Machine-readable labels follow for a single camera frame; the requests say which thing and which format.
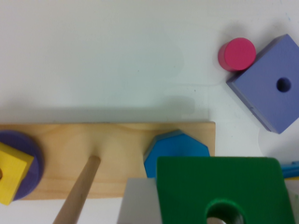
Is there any purple round disc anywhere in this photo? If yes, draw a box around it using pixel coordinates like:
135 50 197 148
0 130 45 201

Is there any green square block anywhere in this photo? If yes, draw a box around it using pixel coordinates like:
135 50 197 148
156 157 295 224

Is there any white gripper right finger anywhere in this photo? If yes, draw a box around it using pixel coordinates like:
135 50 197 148
289 189 299 224

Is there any wooden peg base board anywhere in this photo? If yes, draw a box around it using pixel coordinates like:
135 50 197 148
0 122 216 200

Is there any blue octagon block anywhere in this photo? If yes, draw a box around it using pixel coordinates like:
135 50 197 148
144 130 210 178

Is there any small yellow square block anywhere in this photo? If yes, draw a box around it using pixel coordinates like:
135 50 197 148
0 143 34 205

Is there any middle wooden peg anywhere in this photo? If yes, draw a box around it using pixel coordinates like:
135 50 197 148
53 156 101 224

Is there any pink cylinder block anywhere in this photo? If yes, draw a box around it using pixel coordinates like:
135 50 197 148
218 37 256 72

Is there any large purple square block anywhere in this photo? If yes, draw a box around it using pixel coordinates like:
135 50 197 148
227 35 299 133

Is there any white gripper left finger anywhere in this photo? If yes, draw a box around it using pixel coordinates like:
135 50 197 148
117 178 163 224

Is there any blue square block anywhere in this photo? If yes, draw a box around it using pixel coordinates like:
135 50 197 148
281 161 299 178

